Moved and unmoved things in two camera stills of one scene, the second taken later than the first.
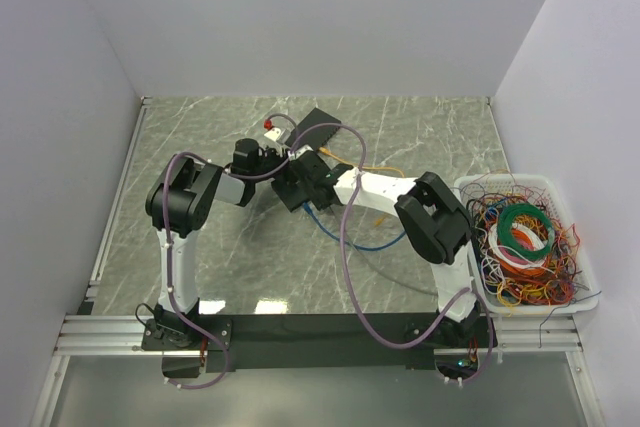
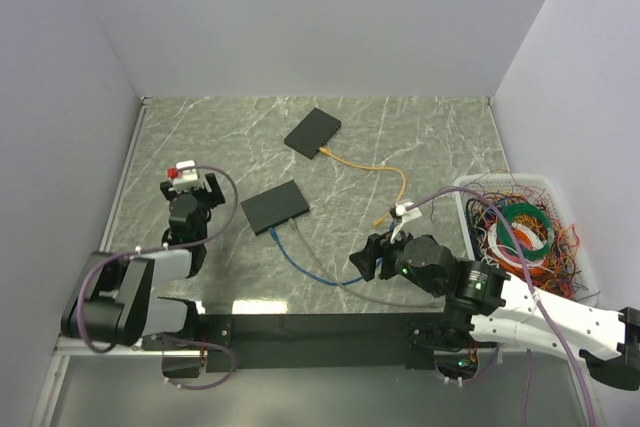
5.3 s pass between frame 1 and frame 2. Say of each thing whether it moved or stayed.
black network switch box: stayed
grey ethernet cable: moved
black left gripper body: moved
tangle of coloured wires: stayed
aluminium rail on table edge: stayed
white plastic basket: stayed
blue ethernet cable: moved
